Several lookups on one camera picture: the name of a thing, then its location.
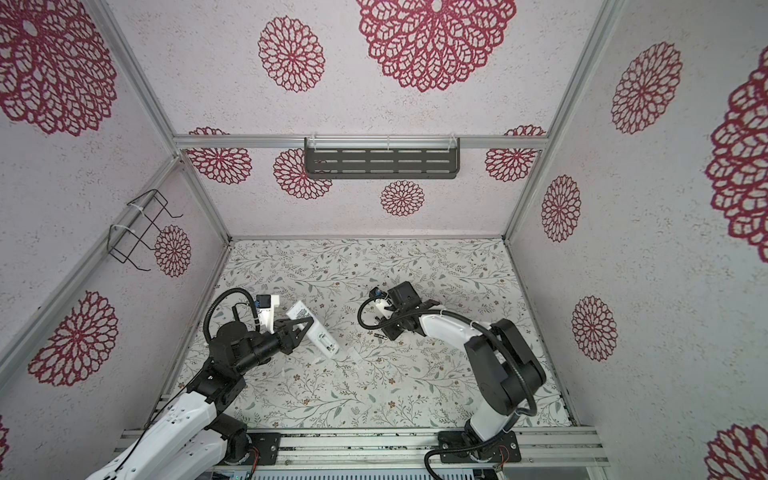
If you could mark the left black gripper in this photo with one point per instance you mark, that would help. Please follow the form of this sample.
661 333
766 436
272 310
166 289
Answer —
286 335

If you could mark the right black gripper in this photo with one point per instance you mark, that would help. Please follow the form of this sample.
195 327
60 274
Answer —
392 334

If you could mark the white remote control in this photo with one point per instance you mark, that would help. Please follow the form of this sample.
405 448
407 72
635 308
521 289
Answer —
316 332

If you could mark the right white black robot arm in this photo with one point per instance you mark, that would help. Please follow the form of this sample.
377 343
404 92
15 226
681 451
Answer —
506 371

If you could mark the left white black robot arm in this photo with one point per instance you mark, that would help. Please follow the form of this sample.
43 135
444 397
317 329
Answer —
195 433

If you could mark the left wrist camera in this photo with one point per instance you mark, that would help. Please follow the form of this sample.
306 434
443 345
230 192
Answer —
266 306

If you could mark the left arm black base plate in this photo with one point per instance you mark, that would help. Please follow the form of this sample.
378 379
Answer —
260 449

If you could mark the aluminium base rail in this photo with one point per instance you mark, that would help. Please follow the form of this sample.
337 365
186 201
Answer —
325 449

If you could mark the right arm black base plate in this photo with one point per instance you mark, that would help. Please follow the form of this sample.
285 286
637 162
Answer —
458 447

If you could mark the grey slotted wall shelf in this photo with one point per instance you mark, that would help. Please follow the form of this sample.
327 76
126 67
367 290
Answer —
382 160

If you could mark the black wire wall basket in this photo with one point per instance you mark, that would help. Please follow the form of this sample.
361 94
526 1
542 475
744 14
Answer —
127 236

